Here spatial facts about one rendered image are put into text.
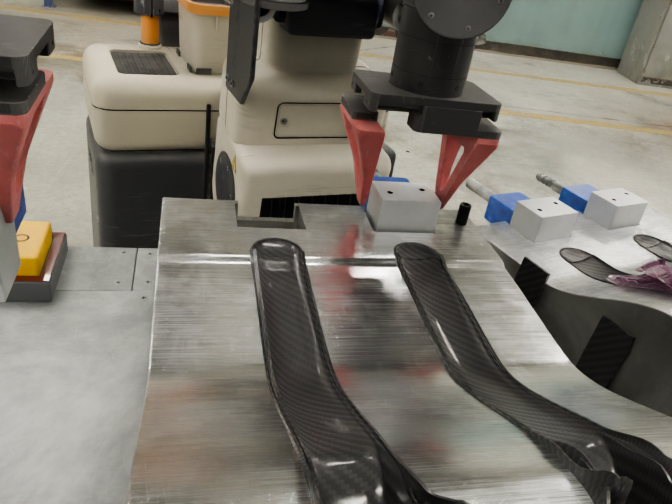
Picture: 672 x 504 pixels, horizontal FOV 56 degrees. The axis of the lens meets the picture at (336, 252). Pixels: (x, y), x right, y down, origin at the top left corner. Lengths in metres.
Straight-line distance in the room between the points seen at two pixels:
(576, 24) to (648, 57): 0.70
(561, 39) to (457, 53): 5.92
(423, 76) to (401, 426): 0.26
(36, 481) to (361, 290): 0.23
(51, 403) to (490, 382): 0.29
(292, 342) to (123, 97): 0.74
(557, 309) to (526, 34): 5.74
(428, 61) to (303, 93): 0.41
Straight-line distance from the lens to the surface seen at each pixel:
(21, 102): 0.32
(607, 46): 6.58
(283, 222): 0.53
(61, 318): 0.54
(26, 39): 0.34
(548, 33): 6.33
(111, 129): 1.09
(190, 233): 0.47
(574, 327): 0.56
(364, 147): 0.47
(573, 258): 0.64
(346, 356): 0.38
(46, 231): 0.58
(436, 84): 0.47
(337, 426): 0.31
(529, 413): 0.36
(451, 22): 0.39
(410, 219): 0.51
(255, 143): 0.86
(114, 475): 0.42
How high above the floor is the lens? 1.12
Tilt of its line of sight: 30 degrees down
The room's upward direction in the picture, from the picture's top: 10 degrees clockwise
